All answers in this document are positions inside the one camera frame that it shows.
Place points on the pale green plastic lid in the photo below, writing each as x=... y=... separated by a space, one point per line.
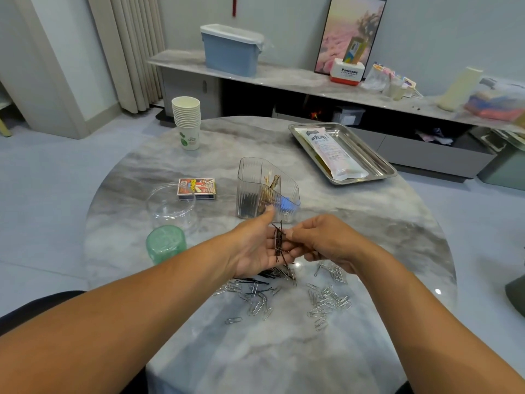
x=166 y=238

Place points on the grey green storage bin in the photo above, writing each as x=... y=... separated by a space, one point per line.
x=504 y=158

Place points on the colourful matchbox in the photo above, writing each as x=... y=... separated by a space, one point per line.
x=197 y=188

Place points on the clear storage box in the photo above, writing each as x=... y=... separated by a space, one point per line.
x=496 y=98

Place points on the pile of floss picks and clips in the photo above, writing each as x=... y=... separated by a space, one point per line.
x=283 y=287

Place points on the person's right forearm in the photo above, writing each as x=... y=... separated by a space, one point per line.
x=443 y=328

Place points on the clear bag of snacks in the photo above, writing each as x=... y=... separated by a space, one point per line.
x=376 y=78

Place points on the red gold wall hanging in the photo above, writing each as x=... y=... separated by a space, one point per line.
x=234 y=4

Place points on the beige curtain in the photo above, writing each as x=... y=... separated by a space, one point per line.
x=127 y=49

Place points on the colourful small packet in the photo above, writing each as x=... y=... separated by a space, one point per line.
x=408 y=83

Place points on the clear printed plastic bag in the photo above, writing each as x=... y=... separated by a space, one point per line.
x=335 y=153

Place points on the clear round plastic bowl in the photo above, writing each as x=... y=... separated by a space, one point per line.
x=171 y=205

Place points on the white and red small box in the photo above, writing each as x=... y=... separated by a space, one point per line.
x=347 y=73

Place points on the small colourful box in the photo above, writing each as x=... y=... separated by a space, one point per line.
x=355 y=51

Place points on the person's left forearm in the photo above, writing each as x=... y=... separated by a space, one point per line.
x=98 y=332

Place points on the loose papers in cabinet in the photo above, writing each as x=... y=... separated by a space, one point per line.
x=435 y=136

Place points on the blue storage box white lid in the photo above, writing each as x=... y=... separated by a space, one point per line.
x=232 y=51

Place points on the metal tray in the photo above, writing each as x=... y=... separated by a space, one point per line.
x=381 y=164

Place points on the group of white paper cups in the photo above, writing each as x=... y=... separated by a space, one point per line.
x=187 y=123

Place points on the clear ribbed organizer box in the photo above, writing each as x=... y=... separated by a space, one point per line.
x=258 y=188

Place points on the white box in cabinet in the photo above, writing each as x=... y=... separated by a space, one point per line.
x=349 y=116

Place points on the person's right hand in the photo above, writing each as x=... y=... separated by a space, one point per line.
x=324 y=240

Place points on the framed pink picture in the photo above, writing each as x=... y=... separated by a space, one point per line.
x=344 y=32

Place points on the person's left hand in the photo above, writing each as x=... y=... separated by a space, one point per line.
x=250 y=246

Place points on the cream paper roll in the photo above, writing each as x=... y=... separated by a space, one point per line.
x=460 y=88

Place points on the trash bin with black bag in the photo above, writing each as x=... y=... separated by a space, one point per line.
x=517 y=295

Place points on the grey cabinet with marble top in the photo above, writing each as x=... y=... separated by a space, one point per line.
x=271 y=74

